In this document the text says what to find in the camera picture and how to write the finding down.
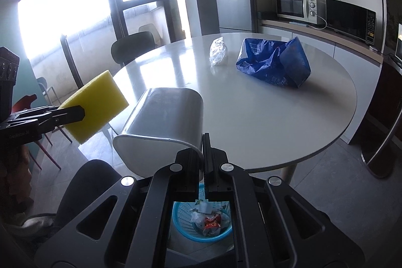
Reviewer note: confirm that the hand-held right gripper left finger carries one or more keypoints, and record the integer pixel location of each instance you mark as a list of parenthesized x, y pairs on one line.
[(191, 173)]

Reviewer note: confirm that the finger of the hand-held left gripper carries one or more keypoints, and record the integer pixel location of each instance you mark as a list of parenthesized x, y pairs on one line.
[(37, 111), (70, 114)]

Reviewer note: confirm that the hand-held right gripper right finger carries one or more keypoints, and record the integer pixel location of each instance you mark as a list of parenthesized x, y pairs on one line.
[(216, 173)]

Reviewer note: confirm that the yellow sponge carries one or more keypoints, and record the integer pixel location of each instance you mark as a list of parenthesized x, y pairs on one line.
[(97, 98)]

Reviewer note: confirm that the translucent white plastic bag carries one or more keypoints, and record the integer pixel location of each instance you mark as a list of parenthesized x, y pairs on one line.
[(196, 219)]

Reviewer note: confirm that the red snack bag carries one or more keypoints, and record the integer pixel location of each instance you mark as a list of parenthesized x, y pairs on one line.
[(212, 222)]

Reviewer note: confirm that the blue plastic basket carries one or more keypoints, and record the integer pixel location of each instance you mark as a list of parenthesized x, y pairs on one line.
[(180, 225)]

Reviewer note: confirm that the white plastic container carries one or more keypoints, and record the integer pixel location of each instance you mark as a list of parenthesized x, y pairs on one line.
[(166, 114)]

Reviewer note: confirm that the person's left hand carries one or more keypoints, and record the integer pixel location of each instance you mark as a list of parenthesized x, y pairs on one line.
[(17, 177)]

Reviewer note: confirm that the red chair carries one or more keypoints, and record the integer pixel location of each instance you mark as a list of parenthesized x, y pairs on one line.
[(26, 100)]

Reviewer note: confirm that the dark green chair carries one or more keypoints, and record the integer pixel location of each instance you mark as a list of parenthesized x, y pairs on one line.
[(132, 48)]

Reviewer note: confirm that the person's left shoe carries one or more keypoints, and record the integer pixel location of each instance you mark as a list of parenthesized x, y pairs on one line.
[(34, 222)]

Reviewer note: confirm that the beige chair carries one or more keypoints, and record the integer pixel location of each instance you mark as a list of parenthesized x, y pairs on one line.
[(147, 28)]

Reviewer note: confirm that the blue plastic bag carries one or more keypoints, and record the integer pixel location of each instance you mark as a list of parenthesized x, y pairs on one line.
[(267, 64)]

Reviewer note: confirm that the clear crumpled plastic wrapper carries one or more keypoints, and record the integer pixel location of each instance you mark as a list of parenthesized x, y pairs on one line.
[(218, 51)]

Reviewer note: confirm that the kitchen counter cabinet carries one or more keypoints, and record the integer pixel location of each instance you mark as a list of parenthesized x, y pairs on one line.
[(345, 49)]

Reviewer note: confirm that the white microwave with dials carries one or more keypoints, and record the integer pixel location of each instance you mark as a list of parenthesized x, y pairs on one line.
[(292, 6)]

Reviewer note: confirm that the black microwave oven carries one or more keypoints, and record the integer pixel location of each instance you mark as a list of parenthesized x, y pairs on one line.
[(345, 18)]

